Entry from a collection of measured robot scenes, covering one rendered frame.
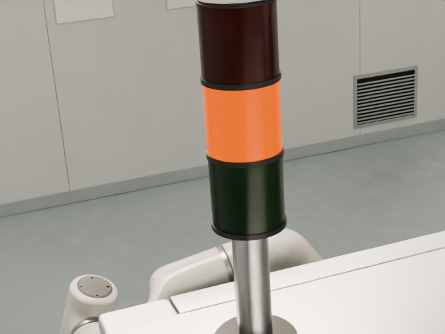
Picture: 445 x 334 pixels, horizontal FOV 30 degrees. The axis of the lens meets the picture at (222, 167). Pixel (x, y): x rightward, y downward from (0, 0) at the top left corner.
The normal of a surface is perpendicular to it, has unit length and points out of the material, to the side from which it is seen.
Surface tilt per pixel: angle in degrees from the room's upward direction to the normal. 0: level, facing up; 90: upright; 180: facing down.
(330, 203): 0
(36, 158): 90
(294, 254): 70
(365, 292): 0
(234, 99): 90
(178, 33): 90
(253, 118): 90
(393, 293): 0
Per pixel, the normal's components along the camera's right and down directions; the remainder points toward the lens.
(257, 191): 0.27, 0.33
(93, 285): 0.25, -0.86
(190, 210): -0.07, -0.93
